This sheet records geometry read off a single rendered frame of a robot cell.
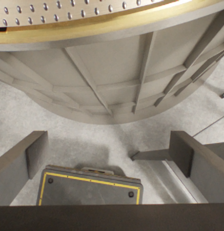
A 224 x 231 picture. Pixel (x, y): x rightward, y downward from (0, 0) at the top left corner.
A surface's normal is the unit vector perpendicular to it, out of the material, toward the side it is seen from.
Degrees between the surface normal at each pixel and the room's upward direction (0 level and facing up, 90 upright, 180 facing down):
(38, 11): 43
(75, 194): 0
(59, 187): 0
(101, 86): 0
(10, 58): 90
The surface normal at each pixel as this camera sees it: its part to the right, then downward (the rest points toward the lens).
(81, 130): -0.10, -0.15
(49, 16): -0.04, 0.56
